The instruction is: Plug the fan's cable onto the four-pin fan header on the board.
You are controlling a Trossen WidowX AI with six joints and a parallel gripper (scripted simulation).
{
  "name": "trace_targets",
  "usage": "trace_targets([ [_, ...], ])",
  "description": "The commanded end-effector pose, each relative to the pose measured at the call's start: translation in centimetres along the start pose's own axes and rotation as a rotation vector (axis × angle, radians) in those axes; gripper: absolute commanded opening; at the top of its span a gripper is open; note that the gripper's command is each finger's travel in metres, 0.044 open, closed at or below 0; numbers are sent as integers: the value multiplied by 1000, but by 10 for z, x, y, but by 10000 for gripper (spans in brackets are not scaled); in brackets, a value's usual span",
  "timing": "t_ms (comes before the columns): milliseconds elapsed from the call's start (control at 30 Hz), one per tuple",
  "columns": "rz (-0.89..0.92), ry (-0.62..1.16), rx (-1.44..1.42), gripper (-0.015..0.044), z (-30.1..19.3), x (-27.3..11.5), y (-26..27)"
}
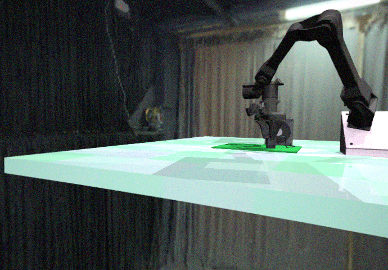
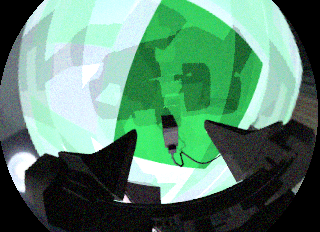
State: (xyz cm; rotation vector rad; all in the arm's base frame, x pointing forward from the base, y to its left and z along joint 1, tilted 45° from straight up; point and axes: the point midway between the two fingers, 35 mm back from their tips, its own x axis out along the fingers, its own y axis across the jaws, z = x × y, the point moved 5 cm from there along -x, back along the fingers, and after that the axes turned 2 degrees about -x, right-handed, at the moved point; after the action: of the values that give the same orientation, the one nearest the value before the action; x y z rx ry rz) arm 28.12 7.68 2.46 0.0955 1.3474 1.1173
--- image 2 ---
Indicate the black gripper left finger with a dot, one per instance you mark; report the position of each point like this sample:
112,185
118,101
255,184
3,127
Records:
109,166

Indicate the black cooling fan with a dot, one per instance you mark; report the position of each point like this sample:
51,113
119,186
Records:
251,128

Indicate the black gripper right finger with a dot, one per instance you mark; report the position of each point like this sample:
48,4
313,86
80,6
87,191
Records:
239,147

